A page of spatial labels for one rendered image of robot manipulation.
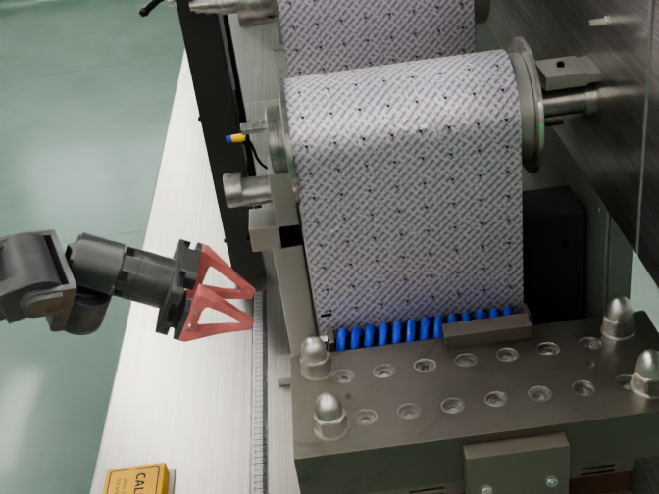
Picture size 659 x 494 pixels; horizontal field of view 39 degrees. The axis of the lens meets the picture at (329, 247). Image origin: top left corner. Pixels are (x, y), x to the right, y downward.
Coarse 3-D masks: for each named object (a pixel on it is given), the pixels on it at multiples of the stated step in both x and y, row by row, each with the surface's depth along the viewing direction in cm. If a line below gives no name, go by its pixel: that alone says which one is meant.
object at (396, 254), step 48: (384, 192) 98; (432, 192) 98; (480, 192) 98; (336, 240) 100; (384, 240) 101; (432, 240) 101; (480, 240) 102; (336, 288) 104; (384, 288) 104; (432, 288) 104; (480, 288) 105; (336, 336) 107
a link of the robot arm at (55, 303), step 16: (48, 240) 99; (64, 256) 97; (64, 272) 96; (48, 288) 94; (64, 288) 94; (32, 304) 93; (48, 304) 94; (64, 304) 96; (80, 304) 101; (96, 304) 102; (48, 320) 103; (64, 320) 103; (80, 320) 103; (96, 320) 104
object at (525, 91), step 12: (516, 60) 97; (516, 72) 95; (528, 72) 95; (528, 84) 95; (528, 96) 95; (528, 108) 95; (528, 120) 95; (528, 132) 96; (528, 144) 97; (528, 156) 99; (288, 168) 96
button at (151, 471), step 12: (120, 468) 107; (132, 468) 107; (144, 468) 106; (156, 468) 106; (108, 480) 105; (120, 480) 105; (132, 480) 105; (144, 480) 105; (156, 480) 104; (168, 480) 107; (108, 492) 104; (120, 492) 104; (132, 492) 103; (144, 492) 103; (156, 492) 103
